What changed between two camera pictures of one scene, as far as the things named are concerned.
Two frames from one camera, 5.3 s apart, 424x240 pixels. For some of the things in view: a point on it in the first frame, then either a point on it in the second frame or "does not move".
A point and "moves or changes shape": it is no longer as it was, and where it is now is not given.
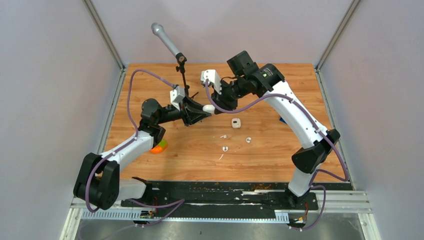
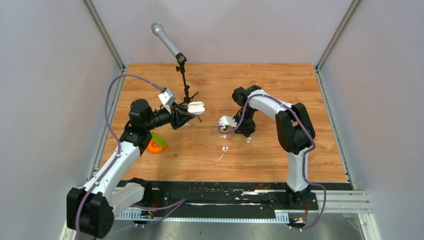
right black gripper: (221, 101) → (246, 130)
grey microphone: (158, 29) does not move
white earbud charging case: (209, 108) moves or changes shape
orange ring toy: (157, 149) does not move
